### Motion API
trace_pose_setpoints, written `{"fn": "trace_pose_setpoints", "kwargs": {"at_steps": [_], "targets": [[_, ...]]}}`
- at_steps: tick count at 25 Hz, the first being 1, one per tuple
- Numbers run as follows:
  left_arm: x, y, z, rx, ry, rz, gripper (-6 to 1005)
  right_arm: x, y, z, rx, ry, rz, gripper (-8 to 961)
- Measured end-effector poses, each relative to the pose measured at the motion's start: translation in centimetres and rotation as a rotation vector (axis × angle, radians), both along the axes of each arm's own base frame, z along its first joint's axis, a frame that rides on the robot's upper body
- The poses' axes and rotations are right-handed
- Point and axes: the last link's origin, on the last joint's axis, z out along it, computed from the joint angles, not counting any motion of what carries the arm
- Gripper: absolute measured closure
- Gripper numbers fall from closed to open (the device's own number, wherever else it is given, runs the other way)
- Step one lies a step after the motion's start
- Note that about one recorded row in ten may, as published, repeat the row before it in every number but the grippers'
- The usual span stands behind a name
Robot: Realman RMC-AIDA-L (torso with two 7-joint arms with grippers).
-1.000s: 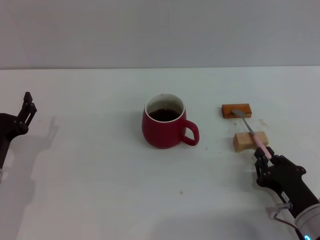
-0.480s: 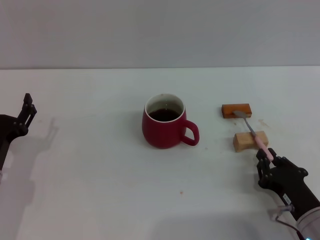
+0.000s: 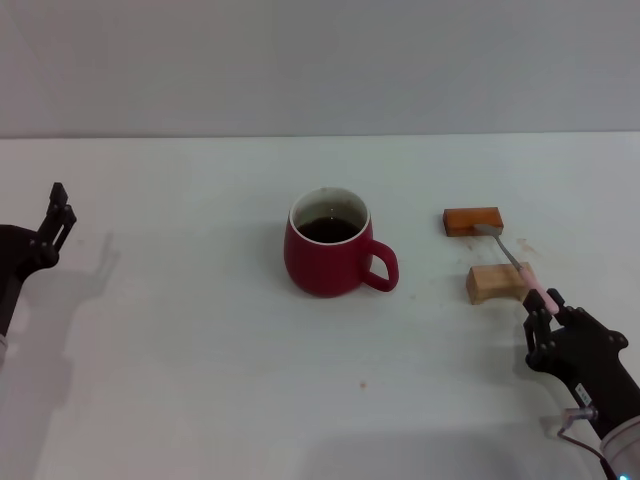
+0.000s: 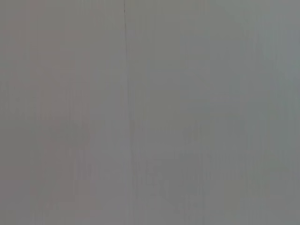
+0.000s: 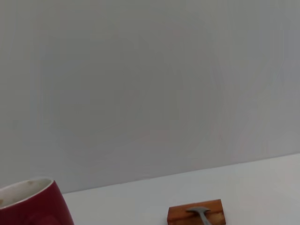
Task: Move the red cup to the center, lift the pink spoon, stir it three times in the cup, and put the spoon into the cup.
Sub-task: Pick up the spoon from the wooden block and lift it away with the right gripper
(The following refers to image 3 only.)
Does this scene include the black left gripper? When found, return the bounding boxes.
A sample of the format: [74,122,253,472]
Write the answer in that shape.
[0,182,77,337]

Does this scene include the light wooden block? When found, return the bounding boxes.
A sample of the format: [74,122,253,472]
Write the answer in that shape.
[465,261,536,306]

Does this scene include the red ceramic coffee cup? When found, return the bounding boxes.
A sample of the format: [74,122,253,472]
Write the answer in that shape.
[283,186,400,300]

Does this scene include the pink handled metal spoon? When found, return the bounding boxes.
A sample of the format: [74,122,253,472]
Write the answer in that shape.
[473,223,561,314]

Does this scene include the thin right gripper cable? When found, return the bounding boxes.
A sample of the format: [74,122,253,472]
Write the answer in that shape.
[554,407,621,480]

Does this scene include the orange wooden block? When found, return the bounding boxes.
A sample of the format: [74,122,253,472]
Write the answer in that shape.
[442,205,504,239]

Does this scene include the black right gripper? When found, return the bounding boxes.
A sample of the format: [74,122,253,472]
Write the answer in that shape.
[522,288,640,441]

